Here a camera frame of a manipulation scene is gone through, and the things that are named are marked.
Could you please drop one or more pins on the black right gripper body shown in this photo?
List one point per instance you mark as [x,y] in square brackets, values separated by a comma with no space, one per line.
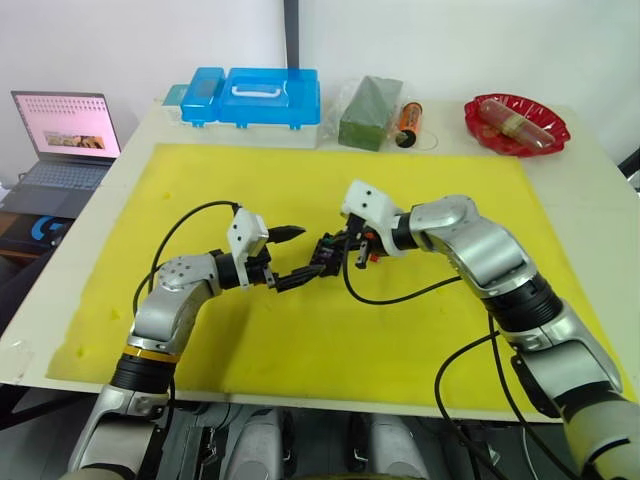
[372,235]

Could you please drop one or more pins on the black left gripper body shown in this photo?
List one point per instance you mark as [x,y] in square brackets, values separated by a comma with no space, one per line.
[260,270]

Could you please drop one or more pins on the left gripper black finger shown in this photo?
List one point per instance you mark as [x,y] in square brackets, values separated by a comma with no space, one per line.
[287,234]
[296,278]

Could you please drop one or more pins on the small red fuse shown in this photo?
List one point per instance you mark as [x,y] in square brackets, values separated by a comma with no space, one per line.
[373,258]

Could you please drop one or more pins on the black fuse box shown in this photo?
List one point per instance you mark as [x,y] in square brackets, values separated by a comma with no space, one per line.
[326,257]

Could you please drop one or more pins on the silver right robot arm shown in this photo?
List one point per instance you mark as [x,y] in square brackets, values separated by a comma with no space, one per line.
[480,245]

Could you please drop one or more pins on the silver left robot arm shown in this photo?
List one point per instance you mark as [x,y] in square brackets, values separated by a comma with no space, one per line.
[165,305]

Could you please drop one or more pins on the white flat box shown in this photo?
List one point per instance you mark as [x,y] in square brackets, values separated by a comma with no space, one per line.
[280,137]

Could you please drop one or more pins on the pale teal small box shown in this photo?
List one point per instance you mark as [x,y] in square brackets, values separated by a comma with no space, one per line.
[175,95]

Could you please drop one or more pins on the yellow foam mat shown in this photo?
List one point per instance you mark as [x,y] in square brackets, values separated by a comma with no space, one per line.
[300,340]

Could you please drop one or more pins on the orange cylindrical battery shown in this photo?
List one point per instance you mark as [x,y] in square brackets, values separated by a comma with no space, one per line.
[411,120]

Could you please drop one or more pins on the green block in clear bag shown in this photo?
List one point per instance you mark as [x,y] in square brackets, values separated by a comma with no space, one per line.
[370,112]

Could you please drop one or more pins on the small blue plastic case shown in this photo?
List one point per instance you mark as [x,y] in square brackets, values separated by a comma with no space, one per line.
[202,95]

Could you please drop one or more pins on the grey rounded robot leg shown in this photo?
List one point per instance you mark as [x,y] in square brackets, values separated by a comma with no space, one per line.
[260,445]
[392,447]

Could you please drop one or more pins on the brown wrapped sausage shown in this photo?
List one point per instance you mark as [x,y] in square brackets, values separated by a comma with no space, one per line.
[515,123]

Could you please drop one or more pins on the dark vertical pole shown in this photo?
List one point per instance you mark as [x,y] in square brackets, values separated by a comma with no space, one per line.
[291,30]

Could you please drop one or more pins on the red plastic plate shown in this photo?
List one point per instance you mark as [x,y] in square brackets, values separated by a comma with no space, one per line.
[547,117]

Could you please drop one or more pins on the black pad with blue logo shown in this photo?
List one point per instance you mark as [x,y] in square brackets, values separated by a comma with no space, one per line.
[47,229]

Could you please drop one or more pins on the open grey laptop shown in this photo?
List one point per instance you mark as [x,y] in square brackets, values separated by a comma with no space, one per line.
[65,120]

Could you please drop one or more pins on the clear tape piece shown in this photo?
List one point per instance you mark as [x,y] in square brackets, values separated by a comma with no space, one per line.
[15,360]

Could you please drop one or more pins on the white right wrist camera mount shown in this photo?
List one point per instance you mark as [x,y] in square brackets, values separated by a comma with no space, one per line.
[367,205]

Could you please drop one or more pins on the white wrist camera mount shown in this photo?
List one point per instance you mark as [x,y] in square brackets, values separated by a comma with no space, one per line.
[367,205]
[247,234]

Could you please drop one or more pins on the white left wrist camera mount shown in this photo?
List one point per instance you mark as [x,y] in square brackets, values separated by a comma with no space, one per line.
[247,234]

